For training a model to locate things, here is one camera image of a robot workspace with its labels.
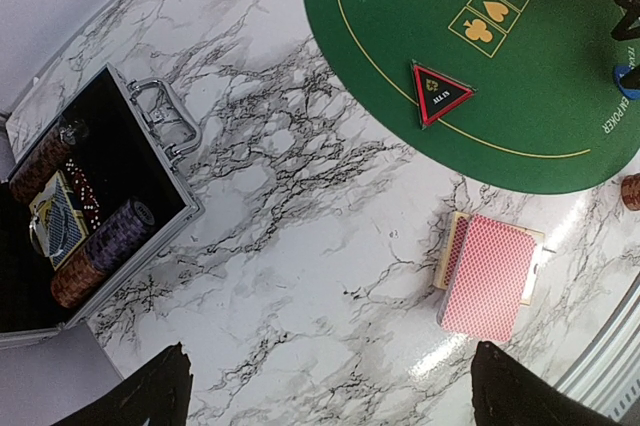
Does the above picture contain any red dice row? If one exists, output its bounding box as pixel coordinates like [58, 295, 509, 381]
[63, 158, 102, 232]

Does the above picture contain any triangular all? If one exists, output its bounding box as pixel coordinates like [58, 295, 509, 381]
[411, 60, 477, 129]

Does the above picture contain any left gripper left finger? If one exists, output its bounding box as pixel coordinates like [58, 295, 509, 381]
[58, 343, 193, 425]

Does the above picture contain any orange poker chip stack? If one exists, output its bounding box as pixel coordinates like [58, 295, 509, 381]
[621, 173, 640, 211]

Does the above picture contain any dark chip stack in case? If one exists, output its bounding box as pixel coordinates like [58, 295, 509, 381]
[9, 124, 76, 204]

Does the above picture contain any aluminium poker case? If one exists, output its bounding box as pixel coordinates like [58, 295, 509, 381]
[1, 65, 203, 349]

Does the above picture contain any purple chip stack in case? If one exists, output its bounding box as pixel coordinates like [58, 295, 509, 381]
[84, 197, 156, 273]

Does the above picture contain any brown chip stack in case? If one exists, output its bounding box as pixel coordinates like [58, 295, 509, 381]
[50, 250, 106, 309]

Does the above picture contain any playing card box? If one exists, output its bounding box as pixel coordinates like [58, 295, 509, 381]
[433, 211, 545, 306]

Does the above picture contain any round green poker mat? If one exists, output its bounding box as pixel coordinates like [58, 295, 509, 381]
[304, 0, 639, 194]

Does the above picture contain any aluminium front rail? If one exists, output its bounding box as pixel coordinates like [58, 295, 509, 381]
[555, 280, 640, 422]

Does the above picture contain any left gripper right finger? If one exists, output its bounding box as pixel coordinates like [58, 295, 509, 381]
[471, 341, 615, 426]

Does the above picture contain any blue card deck box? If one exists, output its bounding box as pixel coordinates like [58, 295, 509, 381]
[29, 170, 89, 271]

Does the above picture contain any blue small blind button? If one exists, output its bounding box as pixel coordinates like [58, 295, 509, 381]
[613, 64, 640, 100]

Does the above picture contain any red playing card deck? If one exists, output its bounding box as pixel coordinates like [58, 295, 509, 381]
[438, 215, 537, 343]

